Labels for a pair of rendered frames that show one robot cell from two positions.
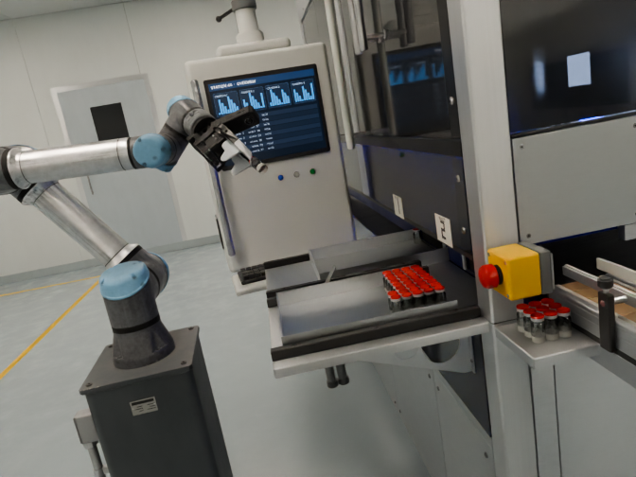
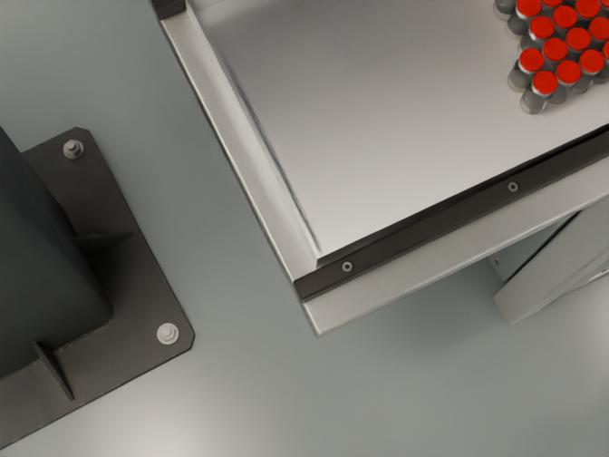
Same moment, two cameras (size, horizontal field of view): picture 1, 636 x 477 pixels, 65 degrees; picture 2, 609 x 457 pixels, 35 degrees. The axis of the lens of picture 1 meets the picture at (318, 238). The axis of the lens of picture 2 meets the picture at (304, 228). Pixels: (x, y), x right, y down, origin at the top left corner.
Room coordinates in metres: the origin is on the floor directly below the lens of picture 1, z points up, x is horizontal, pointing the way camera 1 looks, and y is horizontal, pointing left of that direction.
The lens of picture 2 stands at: (0.70, 0.19, 1.66)
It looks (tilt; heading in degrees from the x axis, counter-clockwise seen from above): 74 degrees down; 334
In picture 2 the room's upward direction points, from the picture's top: 5 degrees clockwise
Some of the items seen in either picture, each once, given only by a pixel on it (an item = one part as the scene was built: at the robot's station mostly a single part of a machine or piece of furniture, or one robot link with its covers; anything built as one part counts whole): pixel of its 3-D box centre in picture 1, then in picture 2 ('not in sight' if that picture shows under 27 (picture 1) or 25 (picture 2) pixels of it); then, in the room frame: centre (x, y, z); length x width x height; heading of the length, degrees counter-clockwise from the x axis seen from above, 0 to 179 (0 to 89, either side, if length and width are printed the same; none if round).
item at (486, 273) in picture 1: (491, 275); not in sight; (0.77, -0.27, 0.99); 0.04 x 0.04 x 0.04; 5
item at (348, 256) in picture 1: (373, 255); not in sight; (1.35, -0.15, 0.90); 0.34 x 0.26 x 0.04; 95
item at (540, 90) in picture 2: (397, 307); (538, 92); (0.93, -0.13, 0.90); 0.02 x 0.02 x 0.05
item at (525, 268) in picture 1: (518, 270); not in sight; (0.77, -0.31, 0.99); 0.08 x 0.07 x 0.07; 95
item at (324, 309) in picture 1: (358, 303); (426, 50); (1.00, -0.06, 0.90); 0.34 x 0.26 x 0.04; 94
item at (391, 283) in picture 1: (397, 291); (517, 6); (1.01, -0.15, 0.90); 0.18 x 0.02 x 0.05; 4
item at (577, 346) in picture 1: (552, 338); not in sight; (0.76, -0.36, 0.87); 0.14 x 0.13 x 0.02; 95
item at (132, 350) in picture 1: (140, 336); not in sight; (1.19, 0.49, 0.84); 0.15 x 0.15 x 0.10
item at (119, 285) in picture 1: (129, 291); not in sight; (1.20, 0.49, 0.96); 0.13 x 0.12 x 0.14; 1
